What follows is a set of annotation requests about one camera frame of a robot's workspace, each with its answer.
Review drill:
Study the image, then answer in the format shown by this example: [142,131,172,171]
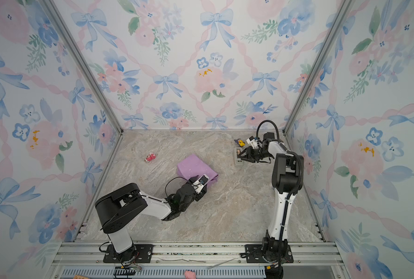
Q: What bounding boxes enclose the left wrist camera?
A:
[192,175,209,194]

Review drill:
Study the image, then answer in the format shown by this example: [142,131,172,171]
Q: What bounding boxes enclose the pink purple wrapping paper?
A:
[176,154,219,188]

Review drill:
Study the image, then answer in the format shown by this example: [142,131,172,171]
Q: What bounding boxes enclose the aluminium corner post left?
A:
[39,0,123,135]

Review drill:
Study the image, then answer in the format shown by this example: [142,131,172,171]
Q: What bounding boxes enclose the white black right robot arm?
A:
[237,137,304,263]

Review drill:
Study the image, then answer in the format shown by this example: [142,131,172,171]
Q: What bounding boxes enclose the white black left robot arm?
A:
[95,176,208,266]

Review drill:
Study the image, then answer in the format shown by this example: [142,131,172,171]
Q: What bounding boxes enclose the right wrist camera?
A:
[246,132,276,149]

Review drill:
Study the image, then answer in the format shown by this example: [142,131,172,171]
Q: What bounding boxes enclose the grey tape dispenser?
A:
[233,147,244,167]

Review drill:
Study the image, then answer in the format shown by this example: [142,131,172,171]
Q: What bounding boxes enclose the yellow purple toy figure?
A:
[234,139,246,147]

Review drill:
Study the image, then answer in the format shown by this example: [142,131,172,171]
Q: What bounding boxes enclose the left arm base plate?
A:
[103,244,154,265]

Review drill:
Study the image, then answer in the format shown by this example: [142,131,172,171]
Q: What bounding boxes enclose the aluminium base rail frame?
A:
[45,241,350,279]

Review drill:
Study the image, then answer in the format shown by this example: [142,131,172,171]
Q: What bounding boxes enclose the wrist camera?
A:
[192,175,209,194]
[246,132,276,149]

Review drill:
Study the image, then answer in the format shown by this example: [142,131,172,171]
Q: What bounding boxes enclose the grey slotted cable duct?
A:
[55,266,266,279]

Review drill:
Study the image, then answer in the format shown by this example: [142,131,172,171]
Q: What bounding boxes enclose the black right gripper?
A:
[238,147,270,163]

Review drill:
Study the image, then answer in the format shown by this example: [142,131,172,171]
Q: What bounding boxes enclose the red pink toy figure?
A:
[145,153,157,162]

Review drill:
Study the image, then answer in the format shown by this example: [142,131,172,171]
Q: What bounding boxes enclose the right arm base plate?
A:
[241,244,294,265]

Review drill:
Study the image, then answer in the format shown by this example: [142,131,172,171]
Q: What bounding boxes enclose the pink object front edge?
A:
[184,270,197,279]

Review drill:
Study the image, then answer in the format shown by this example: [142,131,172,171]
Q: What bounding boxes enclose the aluminium corner post right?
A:
[283,0,354,136]

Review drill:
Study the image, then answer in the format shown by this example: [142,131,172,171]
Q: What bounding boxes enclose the aluminium corner post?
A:
[283,0,354,136]
[39,0,123,135]

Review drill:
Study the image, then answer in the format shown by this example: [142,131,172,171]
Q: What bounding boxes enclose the black corrugated cable conduit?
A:
[255,119,305,266]

